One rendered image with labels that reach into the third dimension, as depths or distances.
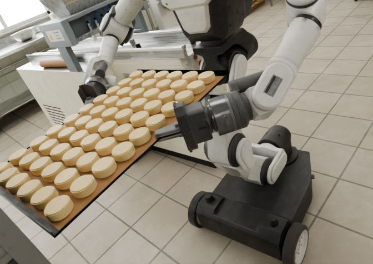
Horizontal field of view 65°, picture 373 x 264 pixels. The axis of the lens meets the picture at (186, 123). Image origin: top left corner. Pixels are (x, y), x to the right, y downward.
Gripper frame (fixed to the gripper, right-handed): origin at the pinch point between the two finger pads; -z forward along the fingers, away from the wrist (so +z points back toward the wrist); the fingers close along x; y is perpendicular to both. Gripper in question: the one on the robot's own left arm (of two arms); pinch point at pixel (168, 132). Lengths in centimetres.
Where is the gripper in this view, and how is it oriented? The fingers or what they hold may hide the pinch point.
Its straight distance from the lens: 68.3
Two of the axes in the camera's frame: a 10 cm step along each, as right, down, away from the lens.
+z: 9.5, -3.1, -0.4
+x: -2.9, -8.2, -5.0
